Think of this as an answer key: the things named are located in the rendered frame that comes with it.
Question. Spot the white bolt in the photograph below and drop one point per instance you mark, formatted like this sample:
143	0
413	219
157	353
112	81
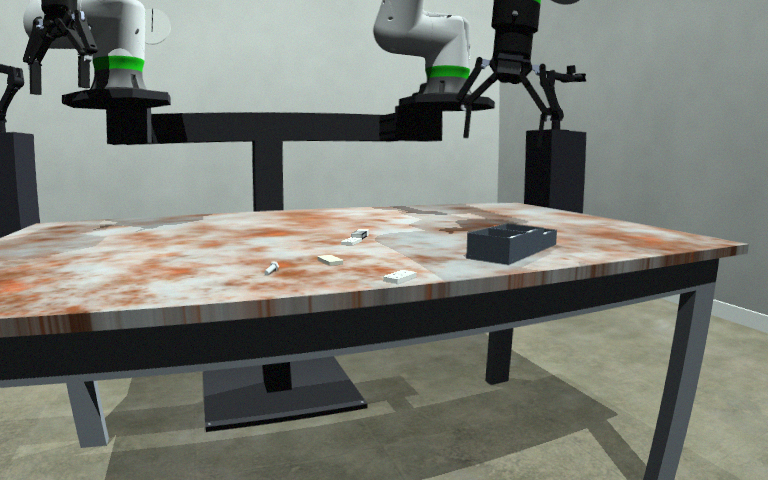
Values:
273	267

